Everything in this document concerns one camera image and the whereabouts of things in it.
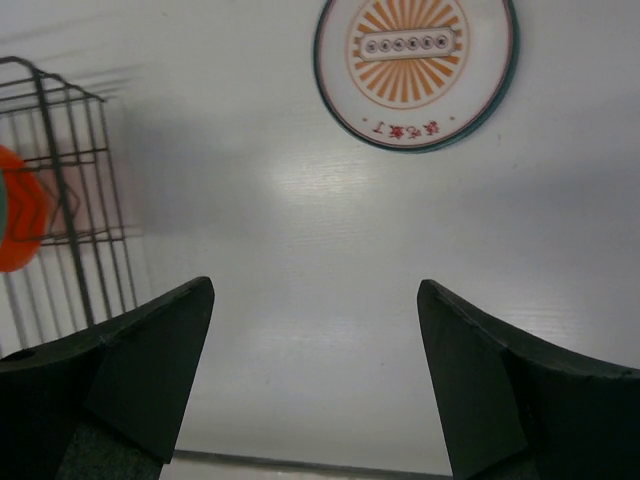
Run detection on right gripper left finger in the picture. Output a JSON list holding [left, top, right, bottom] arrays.
[[1, 276, 215, 479]]

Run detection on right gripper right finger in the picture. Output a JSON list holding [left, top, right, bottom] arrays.
[[417, 280, 639, 479]]

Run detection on green plate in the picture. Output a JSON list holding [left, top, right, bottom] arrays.
[[0, 172, 9, 242]]

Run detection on orange sunburst plate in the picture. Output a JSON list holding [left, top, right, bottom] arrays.
[[313, 1, 520, 153]]

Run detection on grey wire dish rack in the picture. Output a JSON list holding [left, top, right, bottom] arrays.
[[1, 55, 149, 355]]

